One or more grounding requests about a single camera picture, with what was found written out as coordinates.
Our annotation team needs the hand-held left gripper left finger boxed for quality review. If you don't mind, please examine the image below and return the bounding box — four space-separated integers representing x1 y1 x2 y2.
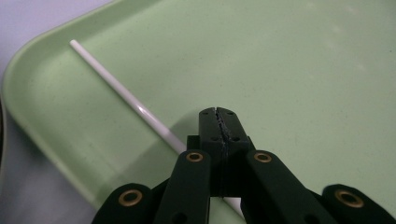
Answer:
186 106 226 198

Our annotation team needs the green plastic tray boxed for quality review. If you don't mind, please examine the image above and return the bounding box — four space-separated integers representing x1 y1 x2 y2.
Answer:
0 0 396 224

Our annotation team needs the white chopstick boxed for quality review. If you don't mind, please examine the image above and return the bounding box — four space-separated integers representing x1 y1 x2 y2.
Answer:
68 38 248 220

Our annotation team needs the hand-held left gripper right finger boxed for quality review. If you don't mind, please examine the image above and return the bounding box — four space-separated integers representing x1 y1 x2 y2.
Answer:
216 106 255 198

